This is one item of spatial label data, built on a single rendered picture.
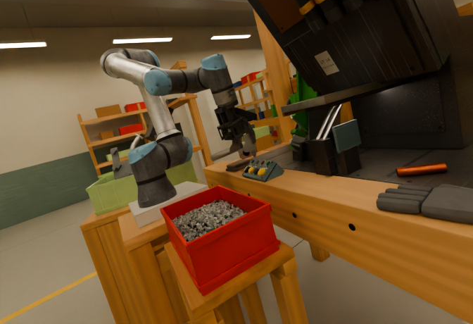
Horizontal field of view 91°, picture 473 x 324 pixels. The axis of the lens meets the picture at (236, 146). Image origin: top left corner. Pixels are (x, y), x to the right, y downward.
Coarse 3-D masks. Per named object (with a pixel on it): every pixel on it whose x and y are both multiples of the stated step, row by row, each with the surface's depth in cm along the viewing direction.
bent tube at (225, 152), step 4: (228, 148) 103; (220, 152) 104; (224, 152) 103; (228, 152) 102; (232, 152) 102; (240, 152) 86; (244, 152) 87; (248, 152) 89; (212, 156) 106; (216, 156) 105; (220, 156) 104; (224, 156) 104; (244, 156) 86; (248, 156) 85; (212, 160) 106
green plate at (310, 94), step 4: (296, 72) 81; (296, 76) 82; (300, 76) 82; (296, 80) 82; (300, 80) 82; (296, 84) 83; (300, 84) 82; (304, 84) 82; (300, 88) 83; (304, 88) 82; (308, 88) 80; (300, 92) 83; (304, 92) 83; (308, 92) 81; (312, 92) 80; (316, 92) 78; (300, 96) 84; (304, 96) 83; (308, 96) 82; (312, 96) 80; (316, 96) 79; (300, 100) 84; (304, 100) 84
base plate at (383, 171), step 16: (288, 144) 136; (272, 160) 107; (288, 160) 100; (336, 160) 81; (368, 160) 73; (384, 160) 69; (400, 160) 66; (416, 160) 63; (432, 160) 60; (448, 160) 57; (464, 160) 55; (352, 176) 63; (368, 176) 60; (384, 176) 58; (416, 176) 53; (432, 176) 51; (448, 176) 49; (464, 176) 48
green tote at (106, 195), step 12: (180, 168) 147; (192, 168) 149; (108, 180) 172; (120, 180) 137; (132, 180) 139; (180, 180) 148; (192, 180) 149; (96, 192) 134; (108, 192) 136; (120, 192) 138; (132, 192) 140; (96, 204) 134; (108, 204) 136; (120, 204) 138
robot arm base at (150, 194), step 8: (160, 176) 91; (144, 184) 88; (152, 184) 88; (160, 184) 90; (168, 184) 93; (144, 192) 89; (152, 192) 88; (160, 192) 88; (168, 192) 90; (176, 192) 95; (144, 200) 89; (152, 200) 87; (160, 200) 88
